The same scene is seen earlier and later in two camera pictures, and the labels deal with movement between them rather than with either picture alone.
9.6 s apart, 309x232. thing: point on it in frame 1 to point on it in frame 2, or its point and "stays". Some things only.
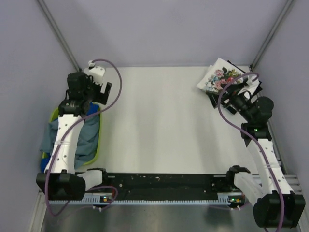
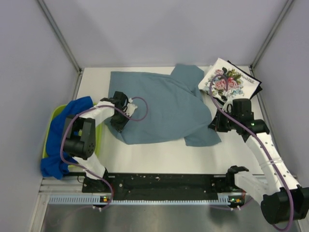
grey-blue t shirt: x=88 y=141 to x=170 y=106
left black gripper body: x=93 y=90 to x=119 y=120
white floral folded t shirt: x=218 y=75 stays
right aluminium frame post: x=272 y=33 stays
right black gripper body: x=238 y=102 to x=223 y=123
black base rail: x=166 y=183 stays
